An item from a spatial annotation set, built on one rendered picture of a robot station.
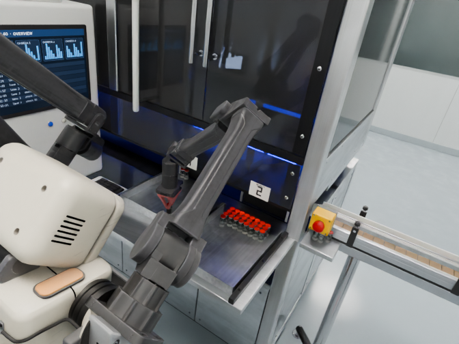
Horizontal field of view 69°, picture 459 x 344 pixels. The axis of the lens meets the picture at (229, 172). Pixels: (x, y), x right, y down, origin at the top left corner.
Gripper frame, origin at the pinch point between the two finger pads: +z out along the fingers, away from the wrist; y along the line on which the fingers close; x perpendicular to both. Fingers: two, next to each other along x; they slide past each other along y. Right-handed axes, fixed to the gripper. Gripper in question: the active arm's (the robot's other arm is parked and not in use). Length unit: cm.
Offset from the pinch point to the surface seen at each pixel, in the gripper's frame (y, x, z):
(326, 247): 9, -61, 5
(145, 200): 3.5, 12.3, 4.1
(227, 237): -3.5, -25.2, 4.1
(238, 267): -16.1, -33.4, 3.7
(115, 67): 33, 44, -38
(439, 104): 441, -203, 45
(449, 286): 5, -101, 3
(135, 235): -16.6, 4.5, 3.6
